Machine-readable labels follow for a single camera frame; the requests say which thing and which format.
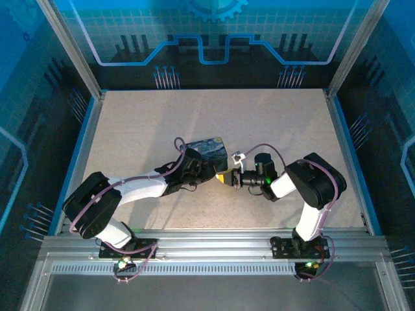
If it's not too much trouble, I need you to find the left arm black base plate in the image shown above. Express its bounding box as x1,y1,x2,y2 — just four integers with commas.
98,238,159,260

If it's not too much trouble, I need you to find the blue printed back panel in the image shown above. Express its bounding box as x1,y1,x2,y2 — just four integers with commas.
51,0,374,67

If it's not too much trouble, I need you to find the aluminium frame post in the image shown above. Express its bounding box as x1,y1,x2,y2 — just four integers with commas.
325,0,390,98
34,0,106,98

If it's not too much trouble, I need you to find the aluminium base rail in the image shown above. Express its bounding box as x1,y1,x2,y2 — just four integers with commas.
40,227,389,262

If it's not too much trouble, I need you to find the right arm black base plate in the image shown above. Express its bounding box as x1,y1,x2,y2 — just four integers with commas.
269,235,331,260

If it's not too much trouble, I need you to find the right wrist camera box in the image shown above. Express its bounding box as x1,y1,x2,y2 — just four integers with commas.
231,150,248,176

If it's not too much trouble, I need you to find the starry night tin box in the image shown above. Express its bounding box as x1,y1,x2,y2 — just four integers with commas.
188,136,228,172

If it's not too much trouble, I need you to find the slotted grey cable duct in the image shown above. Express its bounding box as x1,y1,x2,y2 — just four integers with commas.
51,263,301,277

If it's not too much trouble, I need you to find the aluminium table side rail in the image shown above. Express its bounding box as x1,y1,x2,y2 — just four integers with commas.
53,91,106,236
324,89,377,236

